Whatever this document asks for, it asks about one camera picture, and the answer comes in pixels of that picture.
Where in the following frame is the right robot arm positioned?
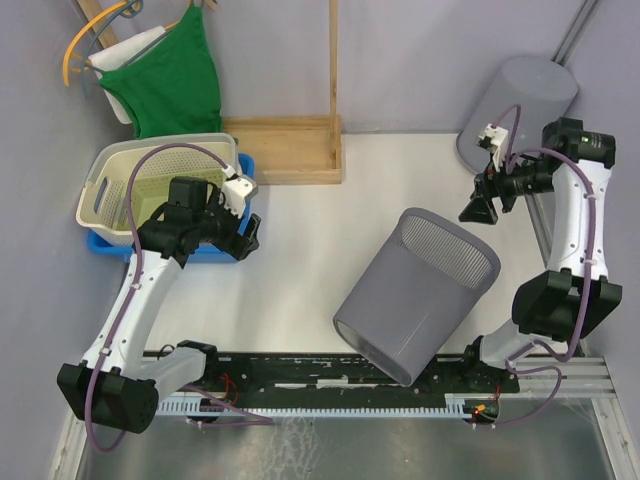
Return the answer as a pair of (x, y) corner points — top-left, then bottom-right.
(458, 117), (622, 391)

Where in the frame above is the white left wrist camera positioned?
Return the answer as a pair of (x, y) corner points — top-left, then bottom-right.
(221, 165), (258, 218)

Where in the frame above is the yellow clothes hanger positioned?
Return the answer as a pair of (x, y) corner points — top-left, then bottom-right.
(63, 0), (126, 89)

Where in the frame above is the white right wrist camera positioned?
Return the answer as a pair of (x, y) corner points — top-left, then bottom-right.
(476, 124), (512, 174)

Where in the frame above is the light blue cable duct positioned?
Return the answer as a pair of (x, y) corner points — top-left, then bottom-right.
(156, 393), (488, 419)

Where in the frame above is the cream plastic basket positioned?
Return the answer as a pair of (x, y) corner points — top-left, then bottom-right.
(76, 133), (250, 247)

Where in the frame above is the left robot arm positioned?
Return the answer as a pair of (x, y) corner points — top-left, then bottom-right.
(57, 175), (260, 433)

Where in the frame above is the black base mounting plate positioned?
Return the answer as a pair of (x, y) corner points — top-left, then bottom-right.
(163, 352), (521, 409)

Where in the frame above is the grey round plastic bin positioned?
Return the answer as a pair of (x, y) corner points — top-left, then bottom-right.
(456, 55), (579, 173)

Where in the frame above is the green cloth garment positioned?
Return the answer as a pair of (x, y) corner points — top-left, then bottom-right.
(99, 3), (222, 140)

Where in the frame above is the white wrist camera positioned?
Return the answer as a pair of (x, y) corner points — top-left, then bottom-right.
(221, 165), (258, 218)
(476, 124), (512, 174)

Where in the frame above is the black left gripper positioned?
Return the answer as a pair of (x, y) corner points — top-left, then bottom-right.
(193, 188), (261, 260)

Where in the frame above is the wooden slanted post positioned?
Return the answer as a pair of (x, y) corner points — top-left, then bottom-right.
(72, 0), (124, 59)

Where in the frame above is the blue plastic tub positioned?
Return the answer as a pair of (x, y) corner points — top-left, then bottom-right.
(87, 152), (257, 265)

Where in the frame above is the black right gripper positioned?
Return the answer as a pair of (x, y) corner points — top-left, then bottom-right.
(457, 149), (554, 225)

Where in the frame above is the aluminium frame rail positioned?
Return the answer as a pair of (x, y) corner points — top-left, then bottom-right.
(142, 349), (616, 399)

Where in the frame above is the grey slotted laundry basket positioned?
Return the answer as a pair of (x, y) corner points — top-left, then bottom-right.
(333, 208), (501, 386)

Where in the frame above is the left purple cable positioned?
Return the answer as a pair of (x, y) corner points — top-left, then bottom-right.
(82, 143), (275, 455)

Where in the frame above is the pale green plastic tray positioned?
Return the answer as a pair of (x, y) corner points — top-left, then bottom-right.
(103, 168), (225, 231)

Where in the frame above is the wooden upright post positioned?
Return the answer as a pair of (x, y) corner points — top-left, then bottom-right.
(328, 0), (339, 119)

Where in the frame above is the white towel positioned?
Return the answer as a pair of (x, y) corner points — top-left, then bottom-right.
(88, 27), (169, 126)

